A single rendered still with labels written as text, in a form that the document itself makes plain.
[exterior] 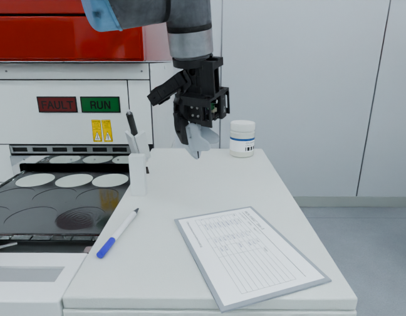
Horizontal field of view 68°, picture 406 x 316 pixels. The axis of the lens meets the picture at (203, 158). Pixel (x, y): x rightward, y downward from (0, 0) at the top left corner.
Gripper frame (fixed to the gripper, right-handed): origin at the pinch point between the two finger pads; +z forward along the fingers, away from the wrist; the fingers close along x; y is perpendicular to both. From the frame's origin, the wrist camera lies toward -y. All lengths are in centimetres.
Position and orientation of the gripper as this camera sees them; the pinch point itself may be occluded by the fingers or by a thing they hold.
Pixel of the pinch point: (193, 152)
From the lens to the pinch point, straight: 63.5
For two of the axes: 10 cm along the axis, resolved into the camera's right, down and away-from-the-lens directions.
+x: 5.3, -4.8, 7.0
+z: 0.8, 8.5, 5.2
